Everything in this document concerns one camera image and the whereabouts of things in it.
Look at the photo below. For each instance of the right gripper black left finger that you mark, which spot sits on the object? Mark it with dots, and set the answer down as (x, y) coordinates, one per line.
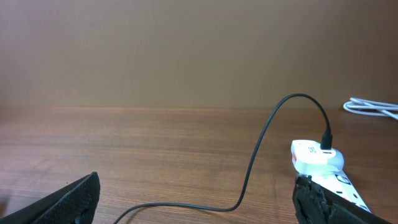
(76, 203)

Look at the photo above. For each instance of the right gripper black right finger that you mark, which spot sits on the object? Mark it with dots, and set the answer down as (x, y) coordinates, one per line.
(315, 204)

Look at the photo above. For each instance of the white USB charger plug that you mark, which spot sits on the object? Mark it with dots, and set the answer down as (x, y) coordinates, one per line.
(309, 159)

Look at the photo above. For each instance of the white power strip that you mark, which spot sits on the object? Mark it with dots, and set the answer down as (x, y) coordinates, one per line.
(339, 184)

